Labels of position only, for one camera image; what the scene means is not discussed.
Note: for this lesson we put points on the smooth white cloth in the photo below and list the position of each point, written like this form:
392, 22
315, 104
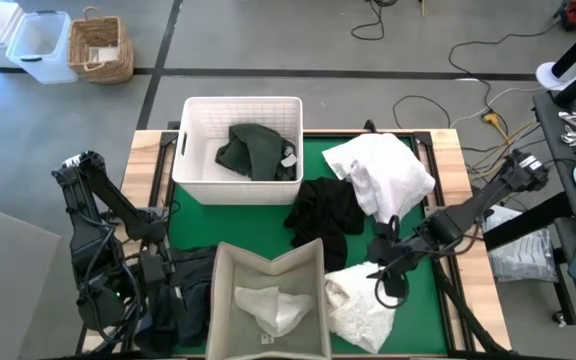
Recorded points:
273, 307

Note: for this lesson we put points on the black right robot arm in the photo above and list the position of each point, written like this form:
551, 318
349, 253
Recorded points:
473, 205

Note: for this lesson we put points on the grey side table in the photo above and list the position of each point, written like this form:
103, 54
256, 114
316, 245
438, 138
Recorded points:
563, 165

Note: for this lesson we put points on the white plastic laundry basket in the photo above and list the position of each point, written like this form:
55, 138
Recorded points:
238, 192

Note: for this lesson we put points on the woven wicker basket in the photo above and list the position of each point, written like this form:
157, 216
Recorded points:
102, 50

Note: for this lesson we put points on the dark navy garment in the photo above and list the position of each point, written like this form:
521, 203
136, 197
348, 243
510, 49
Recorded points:
195, 295

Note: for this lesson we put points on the black garment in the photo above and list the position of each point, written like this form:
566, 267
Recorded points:
325, 207

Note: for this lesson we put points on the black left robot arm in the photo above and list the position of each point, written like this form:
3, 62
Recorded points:
90, 235

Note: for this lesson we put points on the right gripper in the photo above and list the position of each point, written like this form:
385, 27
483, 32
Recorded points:
394, 251

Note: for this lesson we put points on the clear plastic storage bin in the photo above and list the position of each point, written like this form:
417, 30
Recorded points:
43, 47

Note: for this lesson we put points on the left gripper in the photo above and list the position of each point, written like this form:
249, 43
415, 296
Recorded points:
153, 269

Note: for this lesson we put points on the white garment tag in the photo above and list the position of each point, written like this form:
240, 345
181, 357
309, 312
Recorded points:
289, 160

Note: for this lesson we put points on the yellow power plug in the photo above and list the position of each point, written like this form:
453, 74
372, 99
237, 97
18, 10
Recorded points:
491, 118

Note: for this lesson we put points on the dark green garment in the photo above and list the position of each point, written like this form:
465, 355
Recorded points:
255, 150

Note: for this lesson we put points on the cream textured garment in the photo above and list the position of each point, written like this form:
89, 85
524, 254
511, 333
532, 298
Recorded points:
355, 312

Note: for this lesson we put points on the clear plastic bag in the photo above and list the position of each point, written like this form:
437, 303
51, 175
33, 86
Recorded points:
523, 255

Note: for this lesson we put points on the paper sheet in basket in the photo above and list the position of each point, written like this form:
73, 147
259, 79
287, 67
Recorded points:
103, 54

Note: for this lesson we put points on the green table mat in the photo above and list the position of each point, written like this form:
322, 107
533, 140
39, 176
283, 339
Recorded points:
248, 225

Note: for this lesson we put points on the white stand with black post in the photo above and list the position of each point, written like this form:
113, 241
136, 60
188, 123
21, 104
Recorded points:
575, 57

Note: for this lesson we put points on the white towel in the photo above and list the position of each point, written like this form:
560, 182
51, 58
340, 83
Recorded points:
383, 170

